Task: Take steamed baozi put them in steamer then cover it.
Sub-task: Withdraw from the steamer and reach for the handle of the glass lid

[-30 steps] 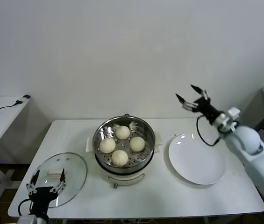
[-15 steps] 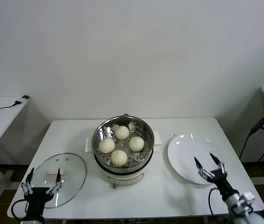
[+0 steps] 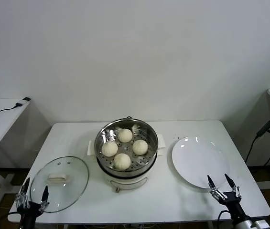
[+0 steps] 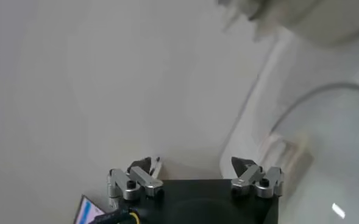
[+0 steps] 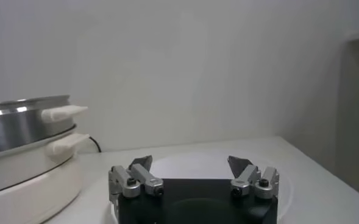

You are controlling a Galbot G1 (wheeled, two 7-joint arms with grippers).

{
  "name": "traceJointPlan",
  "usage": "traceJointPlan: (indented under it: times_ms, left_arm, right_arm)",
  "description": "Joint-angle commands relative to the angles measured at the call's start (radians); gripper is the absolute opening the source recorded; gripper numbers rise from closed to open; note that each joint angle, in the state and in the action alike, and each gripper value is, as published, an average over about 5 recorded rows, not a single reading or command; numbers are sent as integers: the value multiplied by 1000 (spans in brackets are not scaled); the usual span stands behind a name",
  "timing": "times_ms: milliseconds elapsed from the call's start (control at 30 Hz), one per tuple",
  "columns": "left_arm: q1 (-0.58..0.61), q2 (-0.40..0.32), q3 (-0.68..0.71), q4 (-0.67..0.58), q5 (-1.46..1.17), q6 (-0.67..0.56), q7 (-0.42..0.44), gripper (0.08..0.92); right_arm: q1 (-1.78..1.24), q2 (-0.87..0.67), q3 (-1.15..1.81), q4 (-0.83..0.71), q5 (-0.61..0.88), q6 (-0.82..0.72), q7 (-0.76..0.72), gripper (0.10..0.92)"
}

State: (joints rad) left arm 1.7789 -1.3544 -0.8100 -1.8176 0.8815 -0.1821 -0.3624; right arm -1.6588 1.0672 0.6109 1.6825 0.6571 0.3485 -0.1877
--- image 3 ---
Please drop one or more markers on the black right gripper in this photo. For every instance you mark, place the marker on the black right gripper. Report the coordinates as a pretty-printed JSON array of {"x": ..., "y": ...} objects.
[{"x": 232, "y": 205}]

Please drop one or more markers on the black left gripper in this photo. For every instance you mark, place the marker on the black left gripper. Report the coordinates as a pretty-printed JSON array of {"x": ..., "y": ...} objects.
[{"x": 29, "y": 212}]

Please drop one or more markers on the white steamed baozi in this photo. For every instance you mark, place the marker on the white steamed baozi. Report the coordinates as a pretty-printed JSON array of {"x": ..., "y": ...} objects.
[
  {"x": 140, "y": 146},
  {"x": 122, "y": 161},
  {"x": 125, "y": 135},
  {"x": 109, "y": 149}
]

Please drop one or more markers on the perforated steel steamer basket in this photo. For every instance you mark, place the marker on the perforated steel steamer basket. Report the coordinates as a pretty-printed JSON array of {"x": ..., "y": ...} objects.
[{"x": 149, "y": 157}]

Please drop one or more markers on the white round plate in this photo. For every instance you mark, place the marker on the white round plate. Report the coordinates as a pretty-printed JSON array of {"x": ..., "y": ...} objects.
[{"x": 192, "y": 162}]

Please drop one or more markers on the cream electric cooker base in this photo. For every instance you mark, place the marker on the cream electric cooker base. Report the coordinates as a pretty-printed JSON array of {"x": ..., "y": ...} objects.
[{"x": 127, "y": 183}]

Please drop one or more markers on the small black plug device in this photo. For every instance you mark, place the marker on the small black plug device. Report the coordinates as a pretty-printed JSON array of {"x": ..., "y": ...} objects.
[{"x": 23, "y": 100}]

